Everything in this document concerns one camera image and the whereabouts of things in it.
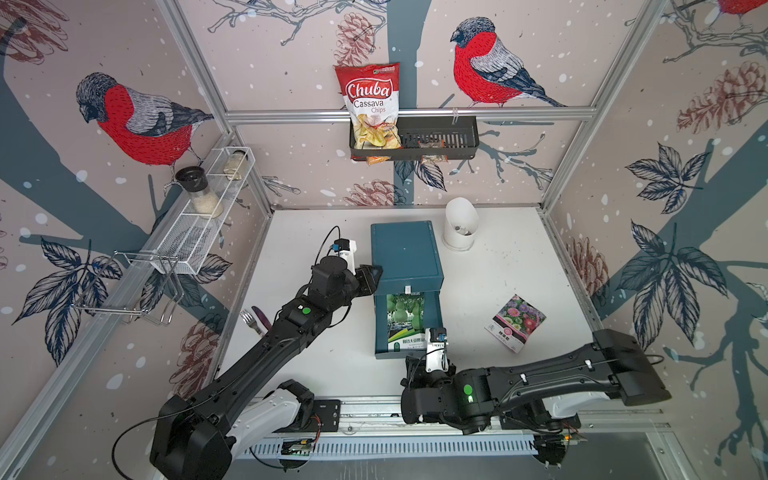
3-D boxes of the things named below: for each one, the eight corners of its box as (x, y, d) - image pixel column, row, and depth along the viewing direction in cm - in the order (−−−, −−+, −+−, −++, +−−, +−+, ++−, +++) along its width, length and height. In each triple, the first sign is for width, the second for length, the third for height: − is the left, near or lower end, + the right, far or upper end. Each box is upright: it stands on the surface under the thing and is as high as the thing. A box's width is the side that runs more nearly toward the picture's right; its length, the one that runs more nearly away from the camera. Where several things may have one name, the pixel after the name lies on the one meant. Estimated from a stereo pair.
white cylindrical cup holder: (443, 253, 109) (449, 222, 96) (439, 228, 117) (445, 197, 104) (474, 253, 109) (485, 222, 96) (469, 228, 117) (479, 197, 104)
